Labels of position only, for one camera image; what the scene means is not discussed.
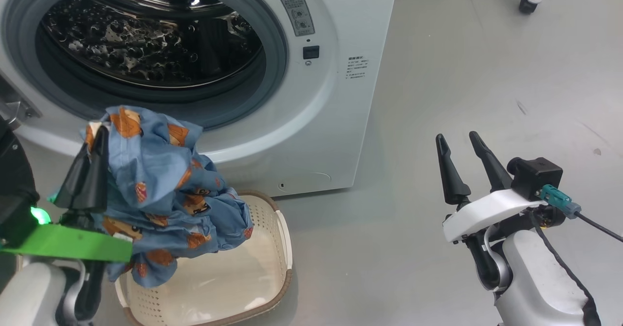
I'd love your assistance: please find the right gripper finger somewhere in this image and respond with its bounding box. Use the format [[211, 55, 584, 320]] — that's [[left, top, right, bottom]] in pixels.
[[469, 131, 513, 193], [436, 134, 472, 206]]

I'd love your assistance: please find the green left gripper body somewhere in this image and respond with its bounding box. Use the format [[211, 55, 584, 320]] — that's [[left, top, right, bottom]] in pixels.
[[0, 224, 133, 263]]

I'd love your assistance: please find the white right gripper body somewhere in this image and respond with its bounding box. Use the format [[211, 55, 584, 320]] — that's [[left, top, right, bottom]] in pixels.
[[442, 189, 548, 243]]

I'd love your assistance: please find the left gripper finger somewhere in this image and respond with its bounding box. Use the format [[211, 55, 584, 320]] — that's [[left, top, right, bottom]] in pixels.
[[53, 141, 95, 209], [92, 127, 110, 213]]

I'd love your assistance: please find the metal door hinge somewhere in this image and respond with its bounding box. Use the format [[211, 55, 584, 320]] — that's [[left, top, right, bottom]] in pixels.
[[0, 71, 42, 129]]

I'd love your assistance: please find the white front-load washing machine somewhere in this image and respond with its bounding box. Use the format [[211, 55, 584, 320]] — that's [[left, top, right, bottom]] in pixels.
[[0, 0, 401, 199]]

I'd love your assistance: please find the stainless steel washer drum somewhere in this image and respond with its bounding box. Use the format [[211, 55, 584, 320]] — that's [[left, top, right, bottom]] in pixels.
[[41, 0, 266, 88]]

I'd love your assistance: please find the white oval filter access cover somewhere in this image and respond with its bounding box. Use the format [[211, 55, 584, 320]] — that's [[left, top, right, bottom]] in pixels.
[[277, 172, 332, 193]]

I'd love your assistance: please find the white text sticker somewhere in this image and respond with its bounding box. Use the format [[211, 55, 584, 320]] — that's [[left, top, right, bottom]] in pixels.
[[347, 56, 370, 81]]

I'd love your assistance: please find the cream perforated laundry basket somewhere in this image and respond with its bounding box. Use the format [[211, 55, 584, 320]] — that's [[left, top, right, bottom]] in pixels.
[[114, 190, 293, 326]]

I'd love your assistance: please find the grey warning label sticker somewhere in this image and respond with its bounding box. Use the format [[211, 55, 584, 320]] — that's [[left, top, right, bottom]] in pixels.
[[275, 0, 315, 37]]

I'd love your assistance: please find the teal cable connector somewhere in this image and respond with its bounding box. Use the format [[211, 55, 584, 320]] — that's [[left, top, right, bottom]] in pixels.
[[539, 185, 582, 219]]

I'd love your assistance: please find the black sleeved arm cable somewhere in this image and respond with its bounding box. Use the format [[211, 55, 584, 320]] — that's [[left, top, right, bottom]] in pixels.
[[533, 213, 602, 326]]

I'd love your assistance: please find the thin black camera cable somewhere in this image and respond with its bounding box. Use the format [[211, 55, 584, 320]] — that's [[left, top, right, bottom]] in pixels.
[[577, 213, 623, 243]]

